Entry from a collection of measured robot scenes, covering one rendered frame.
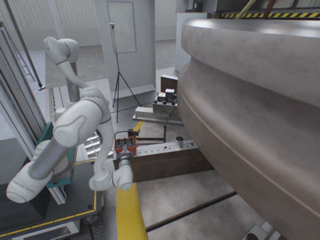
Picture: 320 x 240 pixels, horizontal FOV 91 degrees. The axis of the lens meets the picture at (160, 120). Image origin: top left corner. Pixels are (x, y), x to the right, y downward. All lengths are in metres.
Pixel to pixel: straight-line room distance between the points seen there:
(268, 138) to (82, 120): 0.93
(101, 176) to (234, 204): 1.25
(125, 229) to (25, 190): 1.10
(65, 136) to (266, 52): 0.86
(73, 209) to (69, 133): 1.23
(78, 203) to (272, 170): 1.59
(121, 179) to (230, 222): 1.04
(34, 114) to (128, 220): 1.34
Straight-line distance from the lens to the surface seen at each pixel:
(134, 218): 1.99
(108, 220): 2.03
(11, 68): 1.49
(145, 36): 4.45
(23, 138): 1.39
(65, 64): 1.45
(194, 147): 1.65
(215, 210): 1.73
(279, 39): 0.81
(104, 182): 1.16
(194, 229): 1.61
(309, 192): 1.01
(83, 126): 0.67
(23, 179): 1.14
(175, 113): 2.45
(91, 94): 0.80
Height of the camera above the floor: 1.78
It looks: 33 degrees down
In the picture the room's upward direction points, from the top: straight up
